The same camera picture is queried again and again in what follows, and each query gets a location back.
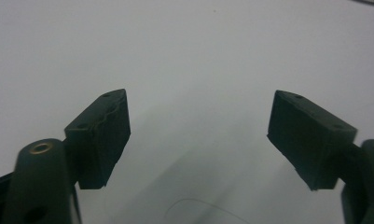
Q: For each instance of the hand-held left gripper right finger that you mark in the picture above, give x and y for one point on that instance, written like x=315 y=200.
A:
x=309 y=140

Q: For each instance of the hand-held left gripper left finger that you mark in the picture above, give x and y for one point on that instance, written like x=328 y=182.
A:
x=102 y=140

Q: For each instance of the thin thread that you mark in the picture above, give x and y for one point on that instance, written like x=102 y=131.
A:
x=203 y=201

